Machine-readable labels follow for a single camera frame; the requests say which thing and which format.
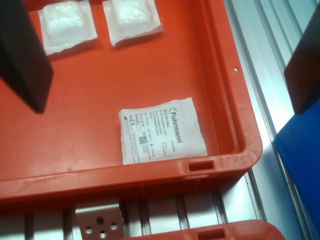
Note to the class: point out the white gauze bandage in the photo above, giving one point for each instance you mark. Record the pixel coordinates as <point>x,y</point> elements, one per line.
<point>132,17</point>
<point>65,22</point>

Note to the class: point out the metal angle bracket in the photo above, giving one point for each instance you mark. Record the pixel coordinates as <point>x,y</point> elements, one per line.
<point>95,215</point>

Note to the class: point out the red plastic box with bandages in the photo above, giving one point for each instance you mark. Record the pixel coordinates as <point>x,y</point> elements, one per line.
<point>100,100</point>

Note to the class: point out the white printed Fuhrmann packet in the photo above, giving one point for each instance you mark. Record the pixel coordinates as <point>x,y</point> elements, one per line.
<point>160,135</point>

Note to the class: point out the red box with medical supplies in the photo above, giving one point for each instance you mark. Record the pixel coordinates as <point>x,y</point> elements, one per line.
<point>250,230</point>

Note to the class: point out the blue plastic box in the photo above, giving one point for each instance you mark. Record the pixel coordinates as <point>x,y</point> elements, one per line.
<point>305,162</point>

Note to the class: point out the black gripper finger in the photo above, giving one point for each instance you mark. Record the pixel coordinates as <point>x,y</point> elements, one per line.
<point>22,55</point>
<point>306,75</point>

